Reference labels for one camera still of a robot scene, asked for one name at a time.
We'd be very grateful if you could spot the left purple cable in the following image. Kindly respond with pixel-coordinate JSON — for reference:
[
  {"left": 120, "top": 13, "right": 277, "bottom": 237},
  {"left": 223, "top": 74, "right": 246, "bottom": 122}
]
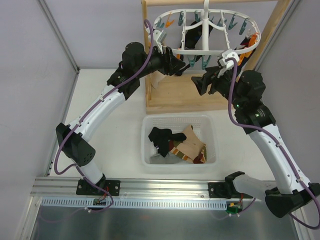
[{"left": 54, "top": 18, "right": 156, "bottom": 175}]

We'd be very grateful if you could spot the black mount plate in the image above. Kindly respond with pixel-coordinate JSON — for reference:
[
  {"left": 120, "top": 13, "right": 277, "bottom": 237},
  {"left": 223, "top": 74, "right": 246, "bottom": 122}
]
[
  {"left": 207, "top": 182, "right": 232, "bottom": 199},
  {"left": 76, "top": 177, "right": 121, "bottom": 197}
]

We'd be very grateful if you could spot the cream striped sock in basket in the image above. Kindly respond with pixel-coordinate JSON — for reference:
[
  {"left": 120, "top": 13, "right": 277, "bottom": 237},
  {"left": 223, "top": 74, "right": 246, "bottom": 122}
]
[{"left": 170, "top": 124, "right": 206, "bottom": 164}]

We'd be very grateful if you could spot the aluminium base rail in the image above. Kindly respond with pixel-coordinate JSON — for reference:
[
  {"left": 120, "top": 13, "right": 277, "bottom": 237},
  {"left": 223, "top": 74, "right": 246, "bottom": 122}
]
[{"left": 30, "top": 177, "right": 224, "bottom": 200}]

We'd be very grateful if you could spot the brown cream striped sock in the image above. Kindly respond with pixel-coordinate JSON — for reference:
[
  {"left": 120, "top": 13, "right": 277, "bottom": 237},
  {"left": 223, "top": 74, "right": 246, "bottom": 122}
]
[{"left": 150, "top": 71, "right": 166, "bottom": 89}]

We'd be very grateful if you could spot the white plastic basket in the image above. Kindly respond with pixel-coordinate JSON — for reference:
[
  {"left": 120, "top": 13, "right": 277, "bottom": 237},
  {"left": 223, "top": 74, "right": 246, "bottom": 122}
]
[{"left": 140, "top": 113, "right": 219, "bottom": 174}]

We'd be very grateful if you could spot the right black mount plate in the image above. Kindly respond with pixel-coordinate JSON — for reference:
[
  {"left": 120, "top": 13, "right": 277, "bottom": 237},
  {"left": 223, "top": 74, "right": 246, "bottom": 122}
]
[{"left": 207, "top": 182, "right": 232, "bottom": 199}]

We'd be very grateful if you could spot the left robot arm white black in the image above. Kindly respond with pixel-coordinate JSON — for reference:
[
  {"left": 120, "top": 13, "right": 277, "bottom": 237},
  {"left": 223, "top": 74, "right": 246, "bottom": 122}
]
[{"left": 55, "top": 42, "right": 186, "bottom": 195}]

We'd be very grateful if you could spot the white round clip hanger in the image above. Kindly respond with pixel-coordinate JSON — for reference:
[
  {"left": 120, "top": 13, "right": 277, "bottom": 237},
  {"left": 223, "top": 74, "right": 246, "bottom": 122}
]
[{"left": 149, "top": 0, "right": 261, "bottom": 56}]

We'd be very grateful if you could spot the black santa sock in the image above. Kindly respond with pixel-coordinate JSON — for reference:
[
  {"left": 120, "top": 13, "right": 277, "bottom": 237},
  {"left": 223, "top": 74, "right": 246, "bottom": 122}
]
[{"left": 235, "top": 34, "right": 258, "bottom": 76}]

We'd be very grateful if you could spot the wooden hanging rack frame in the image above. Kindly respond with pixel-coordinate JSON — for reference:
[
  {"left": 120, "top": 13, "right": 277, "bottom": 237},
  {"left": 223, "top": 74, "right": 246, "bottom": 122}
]
[{"left": 141, "top": 0, "right": 291, "bottom": 114}]

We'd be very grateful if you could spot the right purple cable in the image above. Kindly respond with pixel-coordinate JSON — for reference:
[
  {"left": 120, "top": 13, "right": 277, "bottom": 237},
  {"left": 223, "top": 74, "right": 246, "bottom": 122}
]
[{"left": 226, "top": 57, "right": 320, "bottom": 230}]

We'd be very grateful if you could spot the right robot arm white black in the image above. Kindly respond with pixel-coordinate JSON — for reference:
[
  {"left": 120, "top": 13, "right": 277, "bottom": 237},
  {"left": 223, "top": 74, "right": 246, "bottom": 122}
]
[{"left": 191, "top": 66, "right": 320, "bottom": 218}]

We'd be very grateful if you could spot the green circuit board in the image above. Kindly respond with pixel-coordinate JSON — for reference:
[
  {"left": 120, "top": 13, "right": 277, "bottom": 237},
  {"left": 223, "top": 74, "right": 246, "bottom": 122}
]
[{"left": 225, "top": 203, "right": 243, "bottom": 217}]

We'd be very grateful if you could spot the black blue sport sock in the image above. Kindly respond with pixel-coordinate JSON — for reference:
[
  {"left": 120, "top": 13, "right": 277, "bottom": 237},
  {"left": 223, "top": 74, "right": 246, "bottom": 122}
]
[{"left": 184, "top": 25, "right": 203, "bottom": 50}]

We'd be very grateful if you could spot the left black mount plate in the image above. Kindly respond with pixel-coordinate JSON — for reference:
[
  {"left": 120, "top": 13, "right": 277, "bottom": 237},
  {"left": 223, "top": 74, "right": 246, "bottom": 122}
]
[{"left": 76, "top": 177, "right": 121, "bottom": 197}]

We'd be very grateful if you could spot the small black sock in basket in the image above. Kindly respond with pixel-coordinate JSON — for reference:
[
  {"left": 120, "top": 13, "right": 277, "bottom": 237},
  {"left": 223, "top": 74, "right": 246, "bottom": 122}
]
[{"left": 148, "top": 127, "right": 187, "bottom": 157}]

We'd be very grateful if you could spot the white slotted cable duct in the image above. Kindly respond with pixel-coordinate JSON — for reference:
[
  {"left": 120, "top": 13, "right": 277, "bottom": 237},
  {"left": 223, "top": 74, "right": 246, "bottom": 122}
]
[{"left": 41, "top": 197, "right": 227, "bottom": 211}]

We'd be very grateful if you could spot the purple cable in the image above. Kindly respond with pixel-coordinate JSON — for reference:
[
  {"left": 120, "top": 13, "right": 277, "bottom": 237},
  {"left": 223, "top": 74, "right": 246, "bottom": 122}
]
[
  {"left": 54, "top": 18, "right": 156, "bottom": 175},
  {"left": 226, "top": 57, "right": 320, "bottom": 230}
]

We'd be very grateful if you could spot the brown patterned sock in basket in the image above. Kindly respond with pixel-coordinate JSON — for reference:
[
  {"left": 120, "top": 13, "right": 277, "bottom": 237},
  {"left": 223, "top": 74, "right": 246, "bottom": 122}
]
[{"left": 193, "top": 145, "right": 207, "bottom": 164}]

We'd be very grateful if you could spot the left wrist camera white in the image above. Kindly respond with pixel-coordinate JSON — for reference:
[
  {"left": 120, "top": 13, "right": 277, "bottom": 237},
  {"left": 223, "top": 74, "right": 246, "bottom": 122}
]
[{"left": 148, "top": 28, "right": 167, "bottom": 53}]

